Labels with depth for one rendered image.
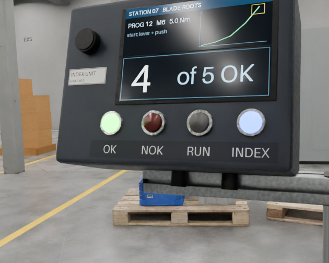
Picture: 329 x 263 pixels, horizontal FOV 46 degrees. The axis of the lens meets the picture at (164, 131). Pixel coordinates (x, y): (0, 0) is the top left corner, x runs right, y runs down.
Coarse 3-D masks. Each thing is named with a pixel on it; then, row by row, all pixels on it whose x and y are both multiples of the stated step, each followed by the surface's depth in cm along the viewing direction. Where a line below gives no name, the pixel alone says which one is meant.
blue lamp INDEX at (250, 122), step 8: (248, 112) 36; (256, 112) 36; (240, 120) 36; (248, 120) 35; (256, 120) 35; (264, 120) 35; (240, 128) 36; (248, 128) 35; (256, 128) 35; (248, 136) 36
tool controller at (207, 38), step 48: (144, 0) 43; (192, 0) 40; (240, 0) 38; (288, 0) 37; (96, 48) 44; (144, 48) 42; (192, 48) 40; (240, 48) 38; (288, 48) 36; (96, 96) 43; (192, 96) 39; (240, 96) 37; (288, 96) 35; (96, 144) 42; (144, 144) 40; (192, 144) 38; (240, 144) 36; (288, 144) 35
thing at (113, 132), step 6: (108, 114) 41; (114, 114) 42; (102, 120) 42; (108, 120) 41; (114, 120) 41; (120, 120) 41; (102, 126) 42; (108, 126) 41; (114, 126) 41; (120, 126) 41; (108, 132) 42; (114, 132) 41
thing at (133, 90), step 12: (132, 60) 42; (144, 60) 41; (156, 60) 41; (132, 72) 42; (144, 72) 41; (156, 72) 41; (120, 84) 42; (132, 84) 42; (144, 84) 41; (156, 84) 40; (120, 96) 42; (132, 96) 41; (144, 96) 41; (156, 96) 40
